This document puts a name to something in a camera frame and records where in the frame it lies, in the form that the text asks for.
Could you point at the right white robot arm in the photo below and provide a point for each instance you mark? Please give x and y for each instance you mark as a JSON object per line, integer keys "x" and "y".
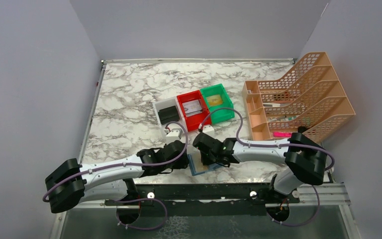
{"x": 306, "y": 160}

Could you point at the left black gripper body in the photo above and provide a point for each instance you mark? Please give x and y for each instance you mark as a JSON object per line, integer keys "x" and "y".
{"x": 182, "y": 161}

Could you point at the pink marker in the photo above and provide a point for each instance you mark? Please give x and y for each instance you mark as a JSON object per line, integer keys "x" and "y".
{"x": 278, "y": 134}

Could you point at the stack of cards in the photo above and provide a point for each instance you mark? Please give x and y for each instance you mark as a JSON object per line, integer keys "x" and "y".
{"x": 192, "y": 108}

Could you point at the black wallet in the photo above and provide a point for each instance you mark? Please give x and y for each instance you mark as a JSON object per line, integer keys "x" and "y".
{"x": 168, "y": 114}

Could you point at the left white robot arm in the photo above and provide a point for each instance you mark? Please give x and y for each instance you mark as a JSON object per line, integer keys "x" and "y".
{"x": 73, "y": 183}

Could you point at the black mounting rail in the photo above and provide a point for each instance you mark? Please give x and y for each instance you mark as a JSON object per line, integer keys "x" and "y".
{"x": 224, "y": 199}

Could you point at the red plastic bin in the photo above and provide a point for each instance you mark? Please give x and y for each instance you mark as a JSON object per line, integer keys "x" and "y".
{"x": 193, "y": 122}

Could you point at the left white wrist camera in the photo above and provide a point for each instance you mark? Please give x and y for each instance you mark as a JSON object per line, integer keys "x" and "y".
{"x": 173, "y": 135}

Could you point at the gold card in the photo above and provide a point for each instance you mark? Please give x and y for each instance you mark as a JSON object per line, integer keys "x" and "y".
{"x": 214, "y": 100}

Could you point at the blue card holder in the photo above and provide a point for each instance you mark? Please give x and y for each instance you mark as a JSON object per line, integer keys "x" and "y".
{"x": 196, "y": 165}

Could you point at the green plastic bin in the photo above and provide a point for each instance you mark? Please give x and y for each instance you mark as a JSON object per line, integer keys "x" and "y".
{"x": 220, "y": 115}

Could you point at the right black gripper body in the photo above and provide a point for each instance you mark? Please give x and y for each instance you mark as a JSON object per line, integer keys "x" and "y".
{"x": 205, "y": 155}

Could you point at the pens in organizer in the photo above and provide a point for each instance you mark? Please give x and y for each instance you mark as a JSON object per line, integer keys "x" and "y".
{"x": 279, "y": 118}

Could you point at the orange file organizer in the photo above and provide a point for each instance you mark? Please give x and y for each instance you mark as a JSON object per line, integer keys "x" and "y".
{"x": 315, "y": 94}

